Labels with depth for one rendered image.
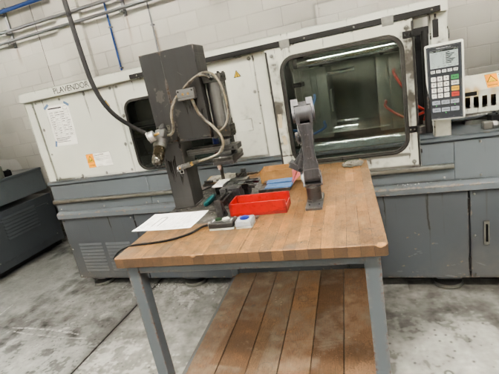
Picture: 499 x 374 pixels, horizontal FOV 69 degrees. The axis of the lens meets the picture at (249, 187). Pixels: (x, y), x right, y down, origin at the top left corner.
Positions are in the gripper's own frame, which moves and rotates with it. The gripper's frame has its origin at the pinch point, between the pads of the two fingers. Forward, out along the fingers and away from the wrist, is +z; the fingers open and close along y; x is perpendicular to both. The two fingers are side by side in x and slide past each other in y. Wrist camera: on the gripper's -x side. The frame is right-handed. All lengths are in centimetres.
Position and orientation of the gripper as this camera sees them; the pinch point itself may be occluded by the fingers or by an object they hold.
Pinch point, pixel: (293, 180)
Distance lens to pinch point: 183.4
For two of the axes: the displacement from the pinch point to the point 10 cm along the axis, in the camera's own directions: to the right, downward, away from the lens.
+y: -9.0, -4.0, 1.6
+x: -2.9, 2.9, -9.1
